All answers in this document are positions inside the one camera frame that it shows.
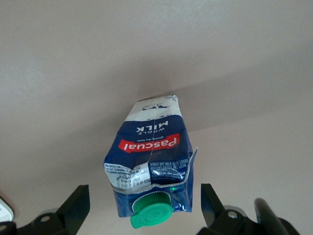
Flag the blue Pascual milk carton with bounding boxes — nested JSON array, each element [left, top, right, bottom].
[[103, 94, 199, 230]]

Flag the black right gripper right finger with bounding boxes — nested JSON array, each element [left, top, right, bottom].
[[198, 183, 301, 235]]

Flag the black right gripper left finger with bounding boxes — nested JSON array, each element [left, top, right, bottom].
[[0, 185, 90, 235]]

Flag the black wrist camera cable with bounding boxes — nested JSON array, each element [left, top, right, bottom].
[[254, 197, 294, 235]]

